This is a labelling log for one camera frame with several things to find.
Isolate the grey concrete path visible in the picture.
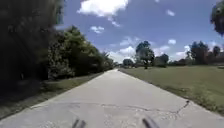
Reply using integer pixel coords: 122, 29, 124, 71
0, 68, 224, 128

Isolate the grass verge beside bushes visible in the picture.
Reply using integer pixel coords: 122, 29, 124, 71
0, 71, 105, 120

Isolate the robot's own part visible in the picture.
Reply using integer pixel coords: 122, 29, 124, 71
142, 117, 160, 128
71, 118, 87, 128

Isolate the thicket of green bushes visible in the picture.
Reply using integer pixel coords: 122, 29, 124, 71
0, 0, 116, 98

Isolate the row of distant trees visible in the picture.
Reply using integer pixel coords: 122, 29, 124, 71
121, 40, 224, 70

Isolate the open grass field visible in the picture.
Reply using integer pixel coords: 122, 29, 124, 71
118, 65, 224, 116

